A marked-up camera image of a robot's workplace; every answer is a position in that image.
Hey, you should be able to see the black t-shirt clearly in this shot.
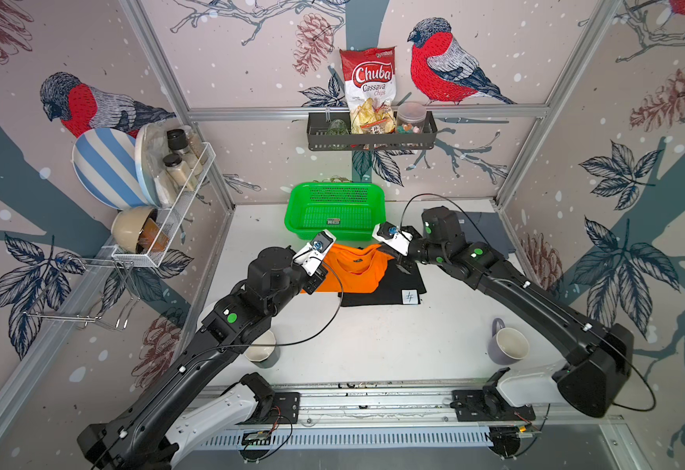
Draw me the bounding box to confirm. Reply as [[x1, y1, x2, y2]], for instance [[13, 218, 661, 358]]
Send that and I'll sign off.
[[340, 245, 427, 307]]

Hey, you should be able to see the orange t-shirt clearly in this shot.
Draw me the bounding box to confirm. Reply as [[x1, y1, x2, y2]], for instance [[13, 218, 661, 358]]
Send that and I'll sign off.
[[316, 244, 393, 294]]

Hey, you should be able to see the green plastic basket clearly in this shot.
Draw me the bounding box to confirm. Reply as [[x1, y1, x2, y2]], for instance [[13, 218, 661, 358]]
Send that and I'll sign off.
[[285, 182, 387, 241]]

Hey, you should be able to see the grey t-shirt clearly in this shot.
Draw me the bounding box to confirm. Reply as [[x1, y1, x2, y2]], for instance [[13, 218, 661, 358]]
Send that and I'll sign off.
[[456, 211, 516, 257]]

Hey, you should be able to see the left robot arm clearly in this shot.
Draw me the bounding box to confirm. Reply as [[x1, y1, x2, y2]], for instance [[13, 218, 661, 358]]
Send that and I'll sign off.
[[77, 241, 328, 469]]

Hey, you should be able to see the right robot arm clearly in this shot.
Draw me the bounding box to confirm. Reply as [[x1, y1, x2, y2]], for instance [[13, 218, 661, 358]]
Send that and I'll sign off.
[[373, 207, 634, 418]]

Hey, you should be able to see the left cream mug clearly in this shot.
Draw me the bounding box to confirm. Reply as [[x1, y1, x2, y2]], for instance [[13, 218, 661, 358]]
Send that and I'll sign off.
[[244, 330, 281, 368]]

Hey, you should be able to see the right lilac mug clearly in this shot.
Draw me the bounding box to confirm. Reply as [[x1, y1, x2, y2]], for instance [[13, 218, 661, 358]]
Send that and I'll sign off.
[[487, 317, 530, 365]]

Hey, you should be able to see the clear jar with lid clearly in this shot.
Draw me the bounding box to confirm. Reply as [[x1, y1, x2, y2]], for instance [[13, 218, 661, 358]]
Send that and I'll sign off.
[[395, 102, 428, 133]]

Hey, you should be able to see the green glass jar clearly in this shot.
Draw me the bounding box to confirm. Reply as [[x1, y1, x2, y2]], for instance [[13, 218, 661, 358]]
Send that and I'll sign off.
[[326, 119, 350, 136]]

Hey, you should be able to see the brown packet in rack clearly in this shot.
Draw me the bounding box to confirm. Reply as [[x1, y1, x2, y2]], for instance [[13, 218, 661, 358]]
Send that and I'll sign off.
[[136, 217, 169, 254]]

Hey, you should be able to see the Chuba cassava chips bag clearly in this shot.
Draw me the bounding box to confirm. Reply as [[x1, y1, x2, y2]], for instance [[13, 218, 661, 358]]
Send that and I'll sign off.
[[340, 47, 396, 134]]

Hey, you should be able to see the beige bowl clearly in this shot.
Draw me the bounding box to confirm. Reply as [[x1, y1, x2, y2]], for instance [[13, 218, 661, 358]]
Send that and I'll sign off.
[[110, 206, 157, 254]]

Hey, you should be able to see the spice jar black lid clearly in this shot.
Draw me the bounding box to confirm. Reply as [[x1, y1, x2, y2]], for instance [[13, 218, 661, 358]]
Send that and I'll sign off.
[[166, 128, 192, 156]]

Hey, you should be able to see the white plate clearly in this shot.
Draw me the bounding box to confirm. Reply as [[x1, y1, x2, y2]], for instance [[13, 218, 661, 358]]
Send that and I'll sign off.
[[134, 121, 169, 207]]

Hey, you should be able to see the blue striped plate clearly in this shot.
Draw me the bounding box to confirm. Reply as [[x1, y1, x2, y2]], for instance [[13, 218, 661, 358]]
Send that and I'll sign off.
[[72, 128, 150, 211]]

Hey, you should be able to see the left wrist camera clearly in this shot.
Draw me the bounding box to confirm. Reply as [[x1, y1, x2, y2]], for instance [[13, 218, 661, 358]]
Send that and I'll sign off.
[[293, 230, 336, 276]]

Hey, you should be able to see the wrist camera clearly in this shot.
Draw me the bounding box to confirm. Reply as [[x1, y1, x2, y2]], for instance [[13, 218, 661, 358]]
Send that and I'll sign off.
[[293, 230, 336, 276], [372, 221, 414, 257]]

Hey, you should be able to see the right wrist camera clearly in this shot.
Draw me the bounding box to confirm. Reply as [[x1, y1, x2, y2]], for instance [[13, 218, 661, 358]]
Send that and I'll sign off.
[[372, 221, 414, 257]]

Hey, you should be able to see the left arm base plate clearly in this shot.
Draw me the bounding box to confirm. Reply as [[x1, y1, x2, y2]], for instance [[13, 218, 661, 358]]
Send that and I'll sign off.
[[242, 392, 301, 425]]

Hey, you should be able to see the black wall shelf basket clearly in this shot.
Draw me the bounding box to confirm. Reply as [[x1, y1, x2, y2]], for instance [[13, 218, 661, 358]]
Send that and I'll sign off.
[[306, 112, 438, 151]]

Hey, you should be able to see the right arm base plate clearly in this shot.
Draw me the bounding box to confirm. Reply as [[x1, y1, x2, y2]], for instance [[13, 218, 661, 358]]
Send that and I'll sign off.
[[449, 388, 536, 422]]

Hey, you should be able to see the white wire rack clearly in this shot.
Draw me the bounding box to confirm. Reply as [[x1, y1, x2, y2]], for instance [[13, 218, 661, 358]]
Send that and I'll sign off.
[[109, 143, 216, 268]]

